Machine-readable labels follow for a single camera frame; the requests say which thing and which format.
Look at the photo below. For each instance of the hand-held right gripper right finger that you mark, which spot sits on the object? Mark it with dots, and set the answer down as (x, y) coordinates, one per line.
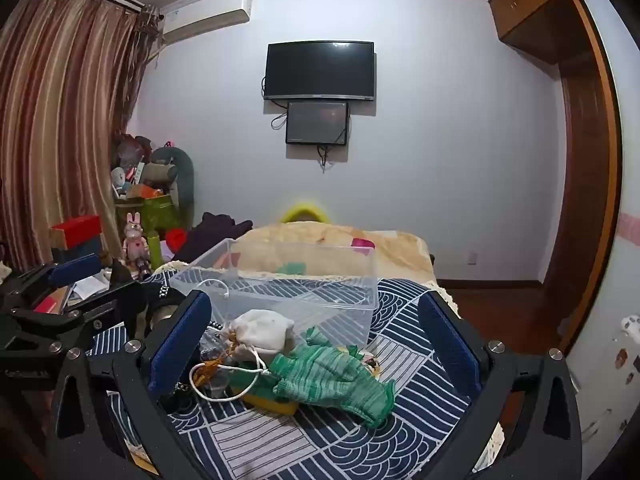
(450, 355)

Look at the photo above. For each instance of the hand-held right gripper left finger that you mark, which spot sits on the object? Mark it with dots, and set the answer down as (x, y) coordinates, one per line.
(180, 342)

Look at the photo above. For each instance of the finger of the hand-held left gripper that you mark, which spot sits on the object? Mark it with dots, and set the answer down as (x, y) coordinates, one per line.
(75, 269)
(100, 310)

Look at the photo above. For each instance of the yellow white patterned cloth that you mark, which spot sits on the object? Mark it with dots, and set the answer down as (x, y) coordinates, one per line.
(371, 362)

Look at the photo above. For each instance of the yellow sponge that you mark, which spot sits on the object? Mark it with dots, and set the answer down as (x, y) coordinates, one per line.
(272, 404)

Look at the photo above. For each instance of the green knitted glove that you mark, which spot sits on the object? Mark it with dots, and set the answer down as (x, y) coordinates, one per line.
(330, 375)

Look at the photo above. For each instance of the clear plastic storage box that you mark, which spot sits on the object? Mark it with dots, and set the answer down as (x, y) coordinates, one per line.
(300, 300)

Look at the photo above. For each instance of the pile of papers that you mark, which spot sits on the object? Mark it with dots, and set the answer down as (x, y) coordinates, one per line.
(87, 287)

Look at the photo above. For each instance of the red box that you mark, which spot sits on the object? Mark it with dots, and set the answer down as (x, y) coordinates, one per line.
(75, 230)

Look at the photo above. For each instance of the black flashlight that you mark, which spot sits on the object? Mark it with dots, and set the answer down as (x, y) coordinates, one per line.
(141, 269)

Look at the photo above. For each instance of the pink rabbit toy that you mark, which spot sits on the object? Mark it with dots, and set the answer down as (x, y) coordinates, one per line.
(135, 240)

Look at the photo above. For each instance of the green storage bin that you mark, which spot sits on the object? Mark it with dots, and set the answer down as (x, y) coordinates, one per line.
(160, 212)

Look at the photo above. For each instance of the red plush toy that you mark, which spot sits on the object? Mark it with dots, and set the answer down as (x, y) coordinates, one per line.
(176, 239)

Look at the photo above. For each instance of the dark purple garment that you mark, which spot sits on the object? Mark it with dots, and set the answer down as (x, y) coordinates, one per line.
(210, 235)

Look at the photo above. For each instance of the beige printed blanket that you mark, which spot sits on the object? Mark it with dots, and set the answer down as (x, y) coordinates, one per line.
(390, 255)

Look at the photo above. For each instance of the grey plush toy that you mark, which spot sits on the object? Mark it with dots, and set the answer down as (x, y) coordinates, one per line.
(172, 172)

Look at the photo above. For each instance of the blue patterned tablecloth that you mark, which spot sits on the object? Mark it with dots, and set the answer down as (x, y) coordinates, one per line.
(350, 450)

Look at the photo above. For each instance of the striped brown curtain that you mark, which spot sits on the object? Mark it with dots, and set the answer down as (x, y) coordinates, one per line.
(55, 125)

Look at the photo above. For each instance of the white sliding wardrobe door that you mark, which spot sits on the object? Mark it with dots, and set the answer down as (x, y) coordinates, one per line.
(615, 370)

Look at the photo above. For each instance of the white paw sticker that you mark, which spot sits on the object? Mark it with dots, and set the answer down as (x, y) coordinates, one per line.
(631, 326)

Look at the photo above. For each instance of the brown wooden door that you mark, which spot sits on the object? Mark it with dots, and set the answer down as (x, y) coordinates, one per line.
(580, 200)

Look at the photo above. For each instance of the small black monitor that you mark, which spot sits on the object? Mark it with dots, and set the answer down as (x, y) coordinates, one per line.
(317, 122)

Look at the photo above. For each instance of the white air conditioner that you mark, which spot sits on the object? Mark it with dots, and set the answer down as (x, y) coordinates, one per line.
(210, 15)

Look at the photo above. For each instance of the large black television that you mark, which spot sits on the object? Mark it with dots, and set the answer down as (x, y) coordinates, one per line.
(320, 70)

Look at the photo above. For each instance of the wooden overhead cabinet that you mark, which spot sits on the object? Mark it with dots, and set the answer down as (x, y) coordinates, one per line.
(540, 0)

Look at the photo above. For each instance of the white wall socket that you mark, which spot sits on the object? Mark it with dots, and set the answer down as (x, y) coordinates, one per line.
(471, 258)

